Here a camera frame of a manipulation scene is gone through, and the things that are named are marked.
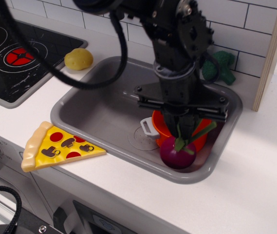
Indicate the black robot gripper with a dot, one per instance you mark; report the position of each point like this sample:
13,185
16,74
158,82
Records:
182,95

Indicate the purple toy beet green leaves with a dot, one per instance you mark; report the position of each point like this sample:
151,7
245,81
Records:
179,153

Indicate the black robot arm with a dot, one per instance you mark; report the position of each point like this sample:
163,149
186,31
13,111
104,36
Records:
180,39

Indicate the grey plastic sink basin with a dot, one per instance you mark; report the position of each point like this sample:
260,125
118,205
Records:
110,118

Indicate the green toy broccoli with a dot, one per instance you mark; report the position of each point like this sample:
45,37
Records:
217,66

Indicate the light wooden side panel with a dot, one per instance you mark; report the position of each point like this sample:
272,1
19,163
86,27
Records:
268,70

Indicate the yellow toy potato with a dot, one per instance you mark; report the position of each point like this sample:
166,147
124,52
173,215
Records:
78,59

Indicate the toy pizza slice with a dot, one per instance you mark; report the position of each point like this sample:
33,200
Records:
51,146

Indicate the white toy oven front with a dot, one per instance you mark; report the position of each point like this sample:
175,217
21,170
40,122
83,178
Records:
73,206

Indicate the black base with screw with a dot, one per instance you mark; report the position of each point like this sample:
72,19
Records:
24,222

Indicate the orange toy pot grey handles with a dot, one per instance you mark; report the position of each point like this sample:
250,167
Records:
155,128

